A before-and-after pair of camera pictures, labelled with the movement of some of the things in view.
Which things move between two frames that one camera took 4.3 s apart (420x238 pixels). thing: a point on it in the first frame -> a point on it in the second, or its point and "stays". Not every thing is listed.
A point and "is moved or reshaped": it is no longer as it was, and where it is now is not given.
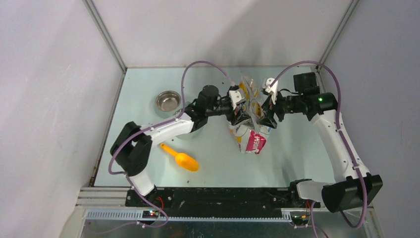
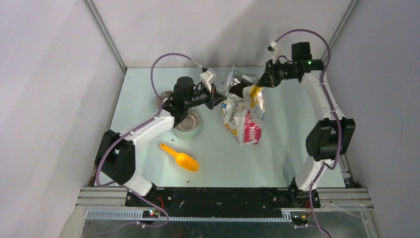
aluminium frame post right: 349,13 stays
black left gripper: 239,116 -> 213,97
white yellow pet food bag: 250,133 is moved or reshaped
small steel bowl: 168,100 stays
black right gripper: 271,106 -> 269,78
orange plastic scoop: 183,160 stays
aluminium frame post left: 109,42 stays
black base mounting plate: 231,198 stays
